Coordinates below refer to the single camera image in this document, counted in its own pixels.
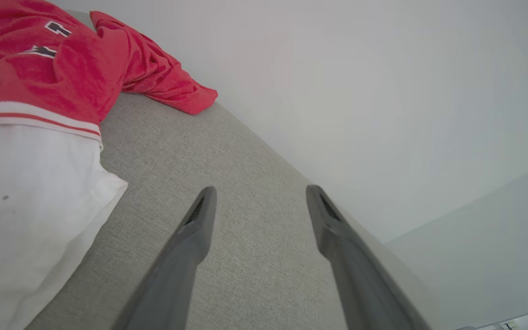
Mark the red and white jersey shirt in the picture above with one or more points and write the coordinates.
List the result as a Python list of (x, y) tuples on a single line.
[(30, 82)]

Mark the grey fabric sofa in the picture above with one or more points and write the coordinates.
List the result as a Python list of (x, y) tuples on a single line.
[(255, 174)]

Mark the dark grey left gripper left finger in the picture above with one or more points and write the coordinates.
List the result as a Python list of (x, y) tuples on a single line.
[(177, 275)]

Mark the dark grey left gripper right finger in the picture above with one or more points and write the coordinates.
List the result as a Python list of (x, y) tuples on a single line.
[(360, 275)]

